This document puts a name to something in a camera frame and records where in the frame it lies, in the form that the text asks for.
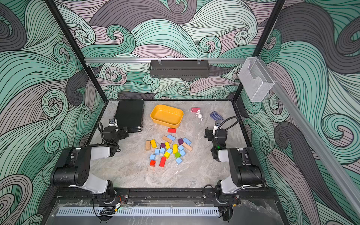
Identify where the blue long block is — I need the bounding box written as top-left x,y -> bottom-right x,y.
183,138 -> 192,145
167,134 -> 176,141

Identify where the blue cube bottom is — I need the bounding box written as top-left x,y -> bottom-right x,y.
176,157 -> 183,165

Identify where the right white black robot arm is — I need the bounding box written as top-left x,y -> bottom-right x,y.
204,128 -> 265,199

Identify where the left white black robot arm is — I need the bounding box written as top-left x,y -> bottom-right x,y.
50,122 -> 129,203

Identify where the yellow plastic basket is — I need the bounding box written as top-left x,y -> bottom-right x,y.
151,105 -> 184,128

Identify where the pink white small toy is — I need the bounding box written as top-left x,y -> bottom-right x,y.
191,107 -> 203,121

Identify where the red flat block top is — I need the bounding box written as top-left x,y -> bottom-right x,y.
168,128 -> 176,134

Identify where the blue long block top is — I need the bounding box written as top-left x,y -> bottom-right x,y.
167,134 -> 176,141

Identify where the purple cube right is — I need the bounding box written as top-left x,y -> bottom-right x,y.
178,138 -> 184,145

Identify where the natural wood block top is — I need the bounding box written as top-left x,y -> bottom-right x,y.
162,136 -> 173,143

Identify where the natural wood long block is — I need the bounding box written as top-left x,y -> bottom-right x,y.
182,142 -> 193,151

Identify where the yellow long block centre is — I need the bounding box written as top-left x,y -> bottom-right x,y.
172,144 -> 178,154

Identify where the dark blue small card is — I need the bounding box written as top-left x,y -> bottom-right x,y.
210,111 -> 224,121

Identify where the yellow block left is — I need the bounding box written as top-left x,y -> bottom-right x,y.
151,139 -> 157,149

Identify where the natural wood block left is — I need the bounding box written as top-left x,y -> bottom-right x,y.
145,141 -> 151,151

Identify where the black hard case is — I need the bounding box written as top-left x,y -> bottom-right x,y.
114,99 -> 145,133

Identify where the red long block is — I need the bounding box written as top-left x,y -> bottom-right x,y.
159,157 -> 167,167

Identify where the red cube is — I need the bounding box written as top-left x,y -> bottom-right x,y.
150,160 -> 156,167

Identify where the black wall shelf tray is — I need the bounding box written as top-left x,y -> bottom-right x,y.
149,60 -> 210,79

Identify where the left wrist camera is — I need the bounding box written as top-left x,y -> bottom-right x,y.
109,118 -> 118,127

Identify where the clear acrylic wall holder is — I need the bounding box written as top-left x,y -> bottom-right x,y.
239,57 -> 274,103

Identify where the white slotted cable duct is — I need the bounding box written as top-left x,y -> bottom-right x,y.
55,207 -> 219,217

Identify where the black front rail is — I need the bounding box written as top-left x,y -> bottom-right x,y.
51,187 -> 279,205

